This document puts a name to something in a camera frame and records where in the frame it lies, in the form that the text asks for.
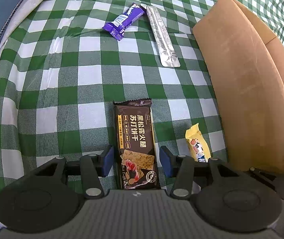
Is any brown cardboard box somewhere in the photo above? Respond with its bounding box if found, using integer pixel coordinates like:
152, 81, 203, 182
193, 0, 284, 174

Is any green white checkered cloth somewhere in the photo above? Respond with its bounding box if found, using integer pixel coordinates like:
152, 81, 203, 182
0, 0, 284, 190

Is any yellow Alpenliebe candy bar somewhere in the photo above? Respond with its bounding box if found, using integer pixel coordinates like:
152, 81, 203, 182
185, 123, 211, 162

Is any dark brown cracker packet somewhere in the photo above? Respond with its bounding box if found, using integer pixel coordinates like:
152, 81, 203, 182
113, 98, 160, 190

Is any purple Alpenliebe candy bar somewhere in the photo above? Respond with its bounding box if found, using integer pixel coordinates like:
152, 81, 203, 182
102, 3, 145, 41

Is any silver snack bar wrapper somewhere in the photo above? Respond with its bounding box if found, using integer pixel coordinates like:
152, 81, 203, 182
141, 4, 180, 68

